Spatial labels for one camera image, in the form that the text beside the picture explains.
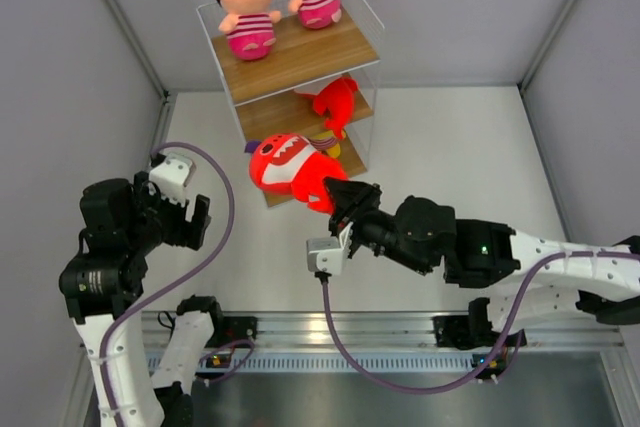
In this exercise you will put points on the aluminium frame post left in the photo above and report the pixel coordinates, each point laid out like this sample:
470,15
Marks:
130,36

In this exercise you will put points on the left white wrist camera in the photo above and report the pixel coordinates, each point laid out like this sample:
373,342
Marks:
170,175

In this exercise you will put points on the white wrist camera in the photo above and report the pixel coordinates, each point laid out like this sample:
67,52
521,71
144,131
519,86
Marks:
329,255
170,175

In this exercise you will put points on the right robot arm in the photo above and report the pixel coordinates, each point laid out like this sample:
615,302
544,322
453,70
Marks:
525,279

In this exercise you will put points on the aluminium mounting rail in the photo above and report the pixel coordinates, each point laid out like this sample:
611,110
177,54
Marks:
381,342

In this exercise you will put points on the aluminium frame post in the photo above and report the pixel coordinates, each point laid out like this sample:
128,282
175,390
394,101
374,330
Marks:
552,34
130,36

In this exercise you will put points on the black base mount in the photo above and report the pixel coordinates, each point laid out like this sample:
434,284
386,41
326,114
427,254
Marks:
464,332
231,328

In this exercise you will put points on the white wire wooden shelf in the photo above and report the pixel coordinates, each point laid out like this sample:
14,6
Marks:
267,96

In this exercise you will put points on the yellow plush toy striped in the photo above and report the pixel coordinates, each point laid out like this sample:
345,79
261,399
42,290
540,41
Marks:
327,144

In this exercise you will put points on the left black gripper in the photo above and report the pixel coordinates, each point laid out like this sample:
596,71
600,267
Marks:
186,233

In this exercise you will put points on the aluminium frame post right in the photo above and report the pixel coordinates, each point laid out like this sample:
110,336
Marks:
552,34

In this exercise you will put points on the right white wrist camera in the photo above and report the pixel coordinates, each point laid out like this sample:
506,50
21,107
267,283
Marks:
329,255

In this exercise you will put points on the red shark plush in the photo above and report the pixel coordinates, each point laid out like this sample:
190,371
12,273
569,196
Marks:
289,165
333,99

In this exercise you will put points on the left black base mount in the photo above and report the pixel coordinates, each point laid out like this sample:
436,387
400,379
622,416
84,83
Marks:
231,328

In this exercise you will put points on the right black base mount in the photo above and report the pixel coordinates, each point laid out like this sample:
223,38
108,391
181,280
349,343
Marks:
464,332

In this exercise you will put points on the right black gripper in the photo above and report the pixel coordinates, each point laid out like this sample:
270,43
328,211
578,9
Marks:
352,197

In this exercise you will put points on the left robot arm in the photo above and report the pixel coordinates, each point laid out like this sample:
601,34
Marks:
124,222

